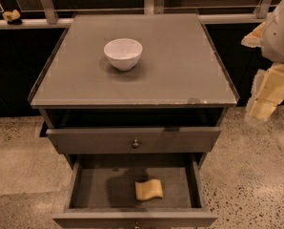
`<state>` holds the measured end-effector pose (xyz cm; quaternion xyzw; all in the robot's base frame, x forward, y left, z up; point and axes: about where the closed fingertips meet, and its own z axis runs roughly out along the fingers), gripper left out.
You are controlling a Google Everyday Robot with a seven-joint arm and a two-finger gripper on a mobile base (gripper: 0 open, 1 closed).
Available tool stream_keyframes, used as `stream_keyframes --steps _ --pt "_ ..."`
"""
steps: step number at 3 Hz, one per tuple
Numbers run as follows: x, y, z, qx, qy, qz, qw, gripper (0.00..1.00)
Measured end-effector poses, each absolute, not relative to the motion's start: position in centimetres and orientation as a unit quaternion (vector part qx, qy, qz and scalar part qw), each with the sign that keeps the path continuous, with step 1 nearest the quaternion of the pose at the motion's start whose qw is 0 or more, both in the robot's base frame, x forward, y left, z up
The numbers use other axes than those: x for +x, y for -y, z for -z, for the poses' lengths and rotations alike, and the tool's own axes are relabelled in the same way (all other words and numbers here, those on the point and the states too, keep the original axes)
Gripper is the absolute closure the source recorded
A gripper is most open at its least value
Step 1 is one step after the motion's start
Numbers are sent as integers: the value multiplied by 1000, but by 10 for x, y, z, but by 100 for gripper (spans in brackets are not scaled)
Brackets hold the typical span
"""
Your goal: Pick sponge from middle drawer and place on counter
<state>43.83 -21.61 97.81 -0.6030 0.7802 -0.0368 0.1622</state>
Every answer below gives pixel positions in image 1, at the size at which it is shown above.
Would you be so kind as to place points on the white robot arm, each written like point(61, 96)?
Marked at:
point(268, 86)

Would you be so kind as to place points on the grey drawer cabinet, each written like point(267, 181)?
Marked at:
point(179, 80)

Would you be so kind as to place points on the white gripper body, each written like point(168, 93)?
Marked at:
point(279, 37)

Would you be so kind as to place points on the brass top drawer knob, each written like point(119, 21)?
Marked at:
point(135, 144)

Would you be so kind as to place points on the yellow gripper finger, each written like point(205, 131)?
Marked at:
point(267, 93)
point(254, 38)

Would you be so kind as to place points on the small yellow object on ledge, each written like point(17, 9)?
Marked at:
point(12, 17)

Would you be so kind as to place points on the brass middle drawer knob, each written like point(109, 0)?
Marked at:
point(136, 225)

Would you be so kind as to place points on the white ceramic bowl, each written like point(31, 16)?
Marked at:
point(123, 53)

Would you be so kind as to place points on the yellow sponge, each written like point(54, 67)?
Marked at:
point(148, 190)

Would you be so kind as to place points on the grey drawer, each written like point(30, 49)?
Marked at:
point(102, 193)
point(119, 140)

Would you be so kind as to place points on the brass drawer knob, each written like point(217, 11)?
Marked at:
point(136, 225)
point(135, 144)

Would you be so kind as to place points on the metal window railing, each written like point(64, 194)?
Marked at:
point(55, 13)

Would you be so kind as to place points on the grey top drawer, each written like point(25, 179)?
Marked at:
point(119, 140)

